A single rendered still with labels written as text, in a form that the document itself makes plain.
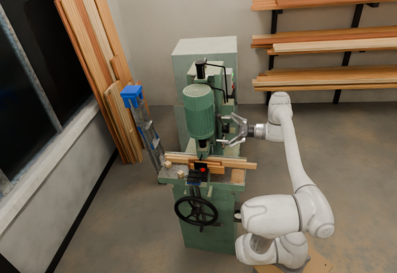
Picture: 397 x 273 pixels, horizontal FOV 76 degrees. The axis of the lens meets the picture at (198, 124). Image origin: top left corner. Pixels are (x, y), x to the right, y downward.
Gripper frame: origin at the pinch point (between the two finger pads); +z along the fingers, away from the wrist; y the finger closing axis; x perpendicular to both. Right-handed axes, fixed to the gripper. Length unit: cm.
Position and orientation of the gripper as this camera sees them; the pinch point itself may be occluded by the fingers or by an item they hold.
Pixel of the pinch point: (219, 129)
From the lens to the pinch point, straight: 151.2
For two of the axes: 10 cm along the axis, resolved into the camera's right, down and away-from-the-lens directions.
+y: 0.9, -9.9, 1.4
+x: -2.1, -1.6, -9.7
